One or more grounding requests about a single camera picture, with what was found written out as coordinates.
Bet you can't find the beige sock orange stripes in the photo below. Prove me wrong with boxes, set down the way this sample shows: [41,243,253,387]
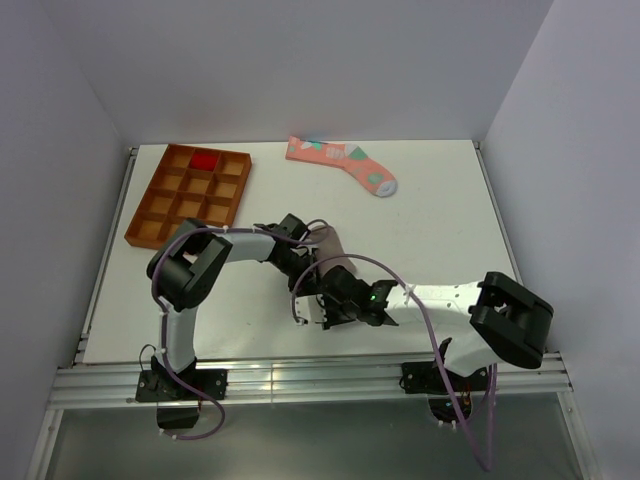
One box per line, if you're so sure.
[309,226,356,277]

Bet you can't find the red sock with bear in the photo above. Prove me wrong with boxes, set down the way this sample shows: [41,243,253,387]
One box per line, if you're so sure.
[189,151,220,171]

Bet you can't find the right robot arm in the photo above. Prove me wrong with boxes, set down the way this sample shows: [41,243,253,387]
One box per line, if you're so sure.
[319,266,554,390]

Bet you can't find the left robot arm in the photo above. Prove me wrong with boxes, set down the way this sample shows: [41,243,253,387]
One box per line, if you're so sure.
[146,214,318,399]

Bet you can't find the orange wooden compartment tray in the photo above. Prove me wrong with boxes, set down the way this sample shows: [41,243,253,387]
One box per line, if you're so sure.
[125,144,252,250]

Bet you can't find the pink patterned sock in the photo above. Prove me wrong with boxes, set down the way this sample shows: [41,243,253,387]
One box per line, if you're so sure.
[285,136,398,198]

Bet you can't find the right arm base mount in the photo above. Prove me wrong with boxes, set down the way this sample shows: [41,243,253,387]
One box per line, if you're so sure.
[399,361,490,425]

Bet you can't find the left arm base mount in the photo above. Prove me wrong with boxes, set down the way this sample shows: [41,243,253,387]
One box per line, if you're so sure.
[134,369,228,433]

